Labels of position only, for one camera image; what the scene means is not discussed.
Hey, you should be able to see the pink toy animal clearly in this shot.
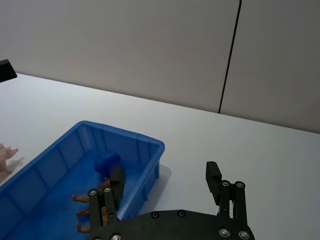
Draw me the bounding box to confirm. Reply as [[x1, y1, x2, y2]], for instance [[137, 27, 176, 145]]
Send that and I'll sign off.
[[0, 143, 20, 175]]

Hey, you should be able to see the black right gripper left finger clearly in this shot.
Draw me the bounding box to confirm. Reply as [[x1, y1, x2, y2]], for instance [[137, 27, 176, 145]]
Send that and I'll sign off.
[[87, 166, 126, 232]]

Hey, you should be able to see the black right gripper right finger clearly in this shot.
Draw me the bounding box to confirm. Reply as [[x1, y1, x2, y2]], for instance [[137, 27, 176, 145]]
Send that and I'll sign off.
[[206, 161, 248, 223]]

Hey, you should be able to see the blue round plastic piece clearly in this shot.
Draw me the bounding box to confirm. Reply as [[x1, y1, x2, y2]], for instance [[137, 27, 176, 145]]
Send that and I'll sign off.
[[94, 151, 122, 174]]

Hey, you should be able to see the brown toy animal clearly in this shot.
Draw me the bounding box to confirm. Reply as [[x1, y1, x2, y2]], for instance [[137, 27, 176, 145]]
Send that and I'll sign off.
[[71, 176, 116, 234]]

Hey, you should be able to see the blue plastic bin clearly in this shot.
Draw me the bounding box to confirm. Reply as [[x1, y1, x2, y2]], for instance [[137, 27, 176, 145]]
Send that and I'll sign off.
[[0, 120, 166, 240]]

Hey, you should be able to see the black flat block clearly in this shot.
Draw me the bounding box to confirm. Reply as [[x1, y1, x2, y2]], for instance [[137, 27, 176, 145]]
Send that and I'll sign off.
[[0, 59, 18, 84]]

